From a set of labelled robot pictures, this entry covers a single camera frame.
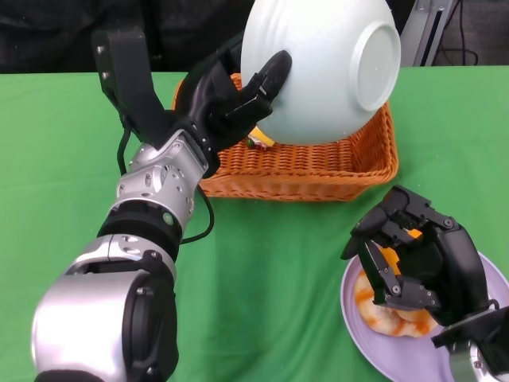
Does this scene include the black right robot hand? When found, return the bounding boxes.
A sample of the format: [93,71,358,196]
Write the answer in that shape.
[341,185,492,327]

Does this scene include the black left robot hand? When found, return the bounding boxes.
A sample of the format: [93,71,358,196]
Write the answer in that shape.
[174,33,293,154]

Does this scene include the orange oval bread loaf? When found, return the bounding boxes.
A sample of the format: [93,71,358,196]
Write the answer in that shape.
[377,228,423,278]

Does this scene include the orange striped ring bread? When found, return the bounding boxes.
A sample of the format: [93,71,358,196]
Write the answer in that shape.
[353,272,438,338]

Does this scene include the pale green bowl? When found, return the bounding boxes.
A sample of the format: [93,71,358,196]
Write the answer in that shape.
[240,0,402,145]

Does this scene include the pink yellow striped cake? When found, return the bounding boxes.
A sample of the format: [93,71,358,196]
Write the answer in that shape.
[246,125,278,150]

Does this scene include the lavender plate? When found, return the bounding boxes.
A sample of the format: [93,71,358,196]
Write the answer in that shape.
[340,250,509,382]

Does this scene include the orange wicker basket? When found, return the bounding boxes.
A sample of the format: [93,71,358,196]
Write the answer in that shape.
[170,73,400,203]

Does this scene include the black backdrop cloth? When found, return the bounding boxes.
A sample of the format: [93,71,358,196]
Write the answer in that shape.
[0,0,414,75]

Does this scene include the grey metal stand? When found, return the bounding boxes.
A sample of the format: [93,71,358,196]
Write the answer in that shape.
[399,0,454,68]

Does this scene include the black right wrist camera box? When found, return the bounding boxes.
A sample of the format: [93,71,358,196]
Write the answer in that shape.
[431,302,509,349]

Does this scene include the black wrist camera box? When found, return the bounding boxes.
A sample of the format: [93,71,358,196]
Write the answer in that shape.
[91,26,172,150]
[431,302,509,349]

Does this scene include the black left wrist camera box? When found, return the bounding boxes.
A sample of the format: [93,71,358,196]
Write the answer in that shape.
[91,26,172,150]

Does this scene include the black left wrist camera cable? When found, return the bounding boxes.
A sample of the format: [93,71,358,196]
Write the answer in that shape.
[116,115,214,244]

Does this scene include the black floor cables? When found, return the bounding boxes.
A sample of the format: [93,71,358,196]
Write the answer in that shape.
[435,0,478,68]

